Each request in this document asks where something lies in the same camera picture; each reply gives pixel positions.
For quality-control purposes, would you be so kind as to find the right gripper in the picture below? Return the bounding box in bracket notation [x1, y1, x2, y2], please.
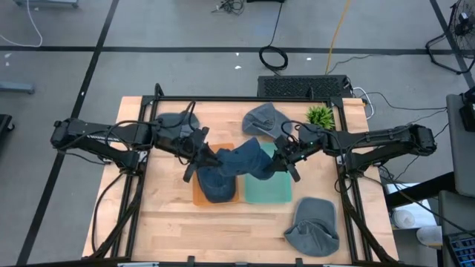
[265, 134, 304, 183]

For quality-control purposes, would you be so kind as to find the black device on desk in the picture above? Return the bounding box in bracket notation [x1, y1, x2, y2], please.
[459, 85, 475, 134]

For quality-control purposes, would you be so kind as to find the black standing fan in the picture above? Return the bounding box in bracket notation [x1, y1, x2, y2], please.
[425, 0, 475, 75]

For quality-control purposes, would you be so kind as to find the tangled black cable bundle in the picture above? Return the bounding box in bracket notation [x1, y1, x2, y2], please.
[213, 0, 246, 15]

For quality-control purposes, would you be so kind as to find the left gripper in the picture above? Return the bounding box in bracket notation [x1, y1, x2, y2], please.
[181, 127, 223, 182]

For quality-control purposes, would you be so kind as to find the black computer tower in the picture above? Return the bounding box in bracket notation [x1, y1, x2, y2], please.
[257, 75, 353, 100]

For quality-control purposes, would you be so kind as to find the teal translucent plastic bin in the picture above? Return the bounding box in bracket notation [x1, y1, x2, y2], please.
[243, 142, 293, 205]

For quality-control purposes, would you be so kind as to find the backlit keyboard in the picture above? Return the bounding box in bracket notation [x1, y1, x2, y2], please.
[443, 230, 475, 267]

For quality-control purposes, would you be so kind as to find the orange translucent plastic bin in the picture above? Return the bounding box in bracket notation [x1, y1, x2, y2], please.
[191, 142, 241, 207]

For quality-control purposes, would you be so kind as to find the white rounded floor object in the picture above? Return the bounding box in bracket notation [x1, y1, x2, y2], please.
[415, 225, 442, 248]
[390, 208, 417, 230]

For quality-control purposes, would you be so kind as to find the white power cable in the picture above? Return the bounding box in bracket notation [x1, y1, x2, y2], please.
[352, 87, 375, 120]

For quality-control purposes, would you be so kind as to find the black aluminium table frame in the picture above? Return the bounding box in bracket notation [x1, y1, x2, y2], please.
[88, 83, 400, 266]

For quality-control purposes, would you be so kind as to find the small potted green plant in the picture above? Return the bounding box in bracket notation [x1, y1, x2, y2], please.
[304, 105, 336, 131]

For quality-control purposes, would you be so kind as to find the grey denim cap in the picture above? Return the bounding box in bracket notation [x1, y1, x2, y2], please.
[154, 111, 201, 139]
[284, 197, 341, 257]
[242, 102, 294, 139]

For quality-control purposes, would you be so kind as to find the grey table foot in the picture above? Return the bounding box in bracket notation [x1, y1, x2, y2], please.
[14, 0, 79, 10]
[0, 82, 36, 95]

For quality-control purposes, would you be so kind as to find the white floor cable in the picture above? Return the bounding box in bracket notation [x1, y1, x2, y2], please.
[0, 0, 44, 48]

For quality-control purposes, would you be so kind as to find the grey desk panel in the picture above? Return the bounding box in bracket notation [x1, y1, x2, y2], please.
[447, 92, 475, 197]

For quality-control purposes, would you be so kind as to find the navy denim cap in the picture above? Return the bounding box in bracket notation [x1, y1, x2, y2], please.
[216, 136, 276, 182]
[195, 165, 238, 204]

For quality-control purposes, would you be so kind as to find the coiled black floor cable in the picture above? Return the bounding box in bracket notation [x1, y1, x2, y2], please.
[258, 1, 289, 72]

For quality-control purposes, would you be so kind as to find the yellow hanging cable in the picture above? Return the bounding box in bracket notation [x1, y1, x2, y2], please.
[325, 0, 352, 74]

